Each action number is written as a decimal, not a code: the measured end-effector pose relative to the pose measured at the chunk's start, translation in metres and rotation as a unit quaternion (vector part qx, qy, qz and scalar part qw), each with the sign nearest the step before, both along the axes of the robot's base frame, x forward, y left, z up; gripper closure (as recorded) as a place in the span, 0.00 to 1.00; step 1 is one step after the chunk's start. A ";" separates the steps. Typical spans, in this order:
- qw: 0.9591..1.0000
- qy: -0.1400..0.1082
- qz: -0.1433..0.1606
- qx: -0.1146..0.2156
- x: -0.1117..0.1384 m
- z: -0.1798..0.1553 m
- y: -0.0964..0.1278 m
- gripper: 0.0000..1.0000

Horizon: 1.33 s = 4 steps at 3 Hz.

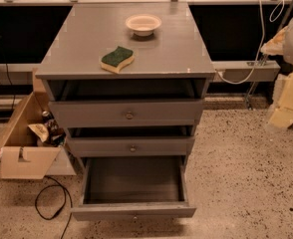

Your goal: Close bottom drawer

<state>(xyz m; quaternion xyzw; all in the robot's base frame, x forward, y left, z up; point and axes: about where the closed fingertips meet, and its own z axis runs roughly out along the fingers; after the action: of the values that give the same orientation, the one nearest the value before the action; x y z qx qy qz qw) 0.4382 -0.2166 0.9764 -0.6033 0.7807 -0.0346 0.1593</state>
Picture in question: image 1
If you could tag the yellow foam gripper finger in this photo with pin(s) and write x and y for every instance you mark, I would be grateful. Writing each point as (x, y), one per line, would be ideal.
(280, 112)

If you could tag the grey bottom drawer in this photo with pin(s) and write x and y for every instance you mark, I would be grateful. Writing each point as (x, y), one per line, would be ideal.
(133, 187)

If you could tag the grey drawer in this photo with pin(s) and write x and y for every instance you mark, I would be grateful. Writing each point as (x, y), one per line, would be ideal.
(133, 187)
(130, 141)
(126, 103)

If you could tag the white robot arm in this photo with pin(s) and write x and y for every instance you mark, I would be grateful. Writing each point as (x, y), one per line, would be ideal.
(281, 111)

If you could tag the grey drawer cabinet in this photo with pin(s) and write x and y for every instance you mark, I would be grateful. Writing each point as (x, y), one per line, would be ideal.
(173, 51)

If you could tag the grey middle drawer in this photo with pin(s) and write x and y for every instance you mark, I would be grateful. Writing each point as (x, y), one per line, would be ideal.
(130, 141)

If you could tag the grey top drawer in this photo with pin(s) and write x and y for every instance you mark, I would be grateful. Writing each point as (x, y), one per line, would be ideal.
(126, 103)

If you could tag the metal stand pole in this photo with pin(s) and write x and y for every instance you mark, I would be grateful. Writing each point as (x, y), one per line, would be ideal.
(280, 44)

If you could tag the white bowl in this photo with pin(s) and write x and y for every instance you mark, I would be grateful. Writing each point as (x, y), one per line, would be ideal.
(143, 25)

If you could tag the green yellow sponge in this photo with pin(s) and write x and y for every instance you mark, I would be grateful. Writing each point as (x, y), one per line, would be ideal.
(117, 59)

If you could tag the trash items in box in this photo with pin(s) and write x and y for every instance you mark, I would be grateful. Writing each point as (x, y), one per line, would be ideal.
(48, 132)

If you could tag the cardboard box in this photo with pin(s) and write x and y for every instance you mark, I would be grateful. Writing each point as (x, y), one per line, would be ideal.
(21, 157)

